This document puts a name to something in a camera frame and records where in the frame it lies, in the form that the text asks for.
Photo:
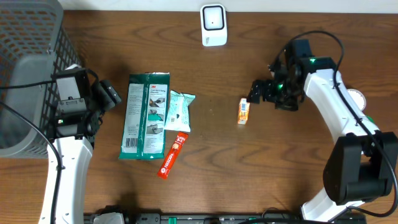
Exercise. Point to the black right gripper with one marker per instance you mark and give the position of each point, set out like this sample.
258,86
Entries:
267,86

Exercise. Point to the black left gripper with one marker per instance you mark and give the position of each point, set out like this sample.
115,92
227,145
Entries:
108,93

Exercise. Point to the small orange box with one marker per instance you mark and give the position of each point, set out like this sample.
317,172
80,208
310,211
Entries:
243,111

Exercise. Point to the green white gloves packet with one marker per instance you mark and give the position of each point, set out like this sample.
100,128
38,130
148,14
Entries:
144,124

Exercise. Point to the light green snack packet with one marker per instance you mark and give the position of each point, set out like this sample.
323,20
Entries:
178,114

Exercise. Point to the red white snack packet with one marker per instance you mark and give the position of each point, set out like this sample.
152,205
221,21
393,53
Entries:
172,155

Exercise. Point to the white blue label jar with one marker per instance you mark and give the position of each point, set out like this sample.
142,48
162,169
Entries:
355,96

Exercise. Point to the green lid white jar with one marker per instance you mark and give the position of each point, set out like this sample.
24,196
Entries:
370,118

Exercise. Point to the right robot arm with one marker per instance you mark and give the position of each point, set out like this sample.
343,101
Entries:
361,167

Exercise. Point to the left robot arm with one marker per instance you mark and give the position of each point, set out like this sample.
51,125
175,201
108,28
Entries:
82,105

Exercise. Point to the white barcode scanner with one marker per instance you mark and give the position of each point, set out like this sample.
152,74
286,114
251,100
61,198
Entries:
214,31

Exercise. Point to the grey plastic mesh basket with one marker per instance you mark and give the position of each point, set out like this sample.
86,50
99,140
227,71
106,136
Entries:
34,48

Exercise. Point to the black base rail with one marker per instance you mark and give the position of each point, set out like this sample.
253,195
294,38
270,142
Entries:
115,214

